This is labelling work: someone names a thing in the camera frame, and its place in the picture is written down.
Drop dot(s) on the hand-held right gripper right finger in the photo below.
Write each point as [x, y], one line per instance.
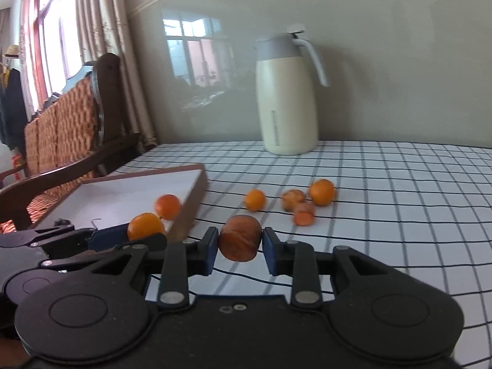
[270, 251]

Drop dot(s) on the brown cardboard box tray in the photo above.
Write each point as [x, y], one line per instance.
[115, 196]

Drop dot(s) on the dark wooden sofa frame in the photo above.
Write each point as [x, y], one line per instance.
[111, 96]

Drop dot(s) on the cream thermos jug grey lid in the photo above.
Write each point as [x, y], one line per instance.
[286, 103]

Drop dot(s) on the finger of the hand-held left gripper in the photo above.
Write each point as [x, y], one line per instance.
[107, 238]
[34, 236]

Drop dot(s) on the carrot piece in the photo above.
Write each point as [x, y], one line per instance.
[304, 216]

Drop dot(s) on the red yellow hanging ornament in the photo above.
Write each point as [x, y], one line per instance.
[18, 165]

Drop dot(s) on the mottled brown orange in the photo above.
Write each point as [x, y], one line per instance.
[293, 198]

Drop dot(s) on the peeled orange piece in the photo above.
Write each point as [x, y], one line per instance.
[238, 244]

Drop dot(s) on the straw hat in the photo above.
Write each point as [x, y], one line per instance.
[12, 51]

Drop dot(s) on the dark hanging coat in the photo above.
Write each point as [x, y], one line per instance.
[13, 107]

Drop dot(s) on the beige patterned curtain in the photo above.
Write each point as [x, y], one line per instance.
[107, 27]

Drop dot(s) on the orange woven sofa cushion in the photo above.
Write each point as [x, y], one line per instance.
[57, 130]

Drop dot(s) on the white black checked tablecloth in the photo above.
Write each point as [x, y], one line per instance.
[384, 200]

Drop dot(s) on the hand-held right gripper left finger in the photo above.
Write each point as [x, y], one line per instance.
[210, 251]

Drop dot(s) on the round orange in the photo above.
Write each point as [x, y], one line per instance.
[322, 192]
[255, 200]
[168, 206]
[144, 225]

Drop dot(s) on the red framed window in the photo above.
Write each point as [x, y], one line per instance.
[57, 27]

